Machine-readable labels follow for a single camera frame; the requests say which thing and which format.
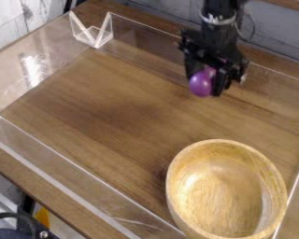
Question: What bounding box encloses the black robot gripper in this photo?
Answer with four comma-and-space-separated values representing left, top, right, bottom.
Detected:
178, 13, 250, 97

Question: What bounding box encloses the purple toy eggplant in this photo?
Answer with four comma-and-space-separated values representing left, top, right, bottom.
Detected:
190, 67, 215, 97

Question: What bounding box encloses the brown wooden bowl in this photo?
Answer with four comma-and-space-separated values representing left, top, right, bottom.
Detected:
166, 139, 289, 239

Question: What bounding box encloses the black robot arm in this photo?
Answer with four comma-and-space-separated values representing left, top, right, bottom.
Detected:
178, 0, 250, 97

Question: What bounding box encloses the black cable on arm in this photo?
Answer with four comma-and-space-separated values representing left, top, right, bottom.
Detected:
237, 6, 257, 43

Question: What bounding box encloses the clear acrylic corner bracket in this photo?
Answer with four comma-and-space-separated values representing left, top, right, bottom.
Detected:
68, 12, 114, 49

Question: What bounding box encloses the black clamp with cable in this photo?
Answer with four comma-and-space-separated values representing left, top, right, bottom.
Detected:
0, 212, 60, 239

